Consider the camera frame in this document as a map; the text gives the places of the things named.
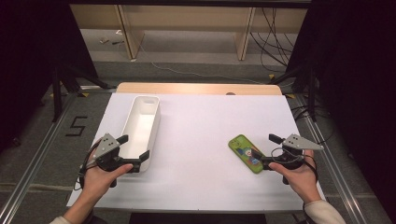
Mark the white plastic storage box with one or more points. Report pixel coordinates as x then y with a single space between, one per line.
140 127

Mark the yellow tape piece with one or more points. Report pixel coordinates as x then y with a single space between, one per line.
290 96
83 94
271 76

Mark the aluminium frame rail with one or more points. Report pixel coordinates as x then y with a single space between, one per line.
31 165
336 174

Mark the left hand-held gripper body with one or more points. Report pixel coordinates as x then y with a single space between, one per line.
106 146

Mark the beige wooden desk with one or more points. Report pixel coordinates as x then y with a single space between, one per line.
186 18

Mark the green cartoon phone case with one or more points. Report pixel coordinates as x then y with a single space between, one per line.
241 147

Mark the beige scrap on floor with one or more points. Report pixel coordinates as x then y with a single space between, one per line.
104 40

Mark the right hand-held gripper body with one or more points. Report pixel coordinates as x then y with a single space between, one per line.
299 143

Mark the black metal stand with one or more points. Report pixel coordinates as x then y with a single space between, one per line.
57 93
312 93

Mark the person's left hand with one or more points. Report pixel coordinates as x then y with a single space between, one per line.
99 182

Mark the person's right hand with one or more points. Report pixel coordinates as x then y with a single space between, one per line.
302 180

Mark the white paper tag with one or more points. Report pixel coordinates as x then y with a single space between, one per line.
119 32

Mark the black pen on floor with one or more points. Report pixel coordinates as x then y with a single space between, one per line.
117 42

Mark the person's dark clothing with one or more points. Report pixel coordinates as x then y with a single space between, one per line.
199 219

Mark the black curtain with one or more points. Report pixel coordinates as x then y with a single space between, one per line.
31 46
358 62

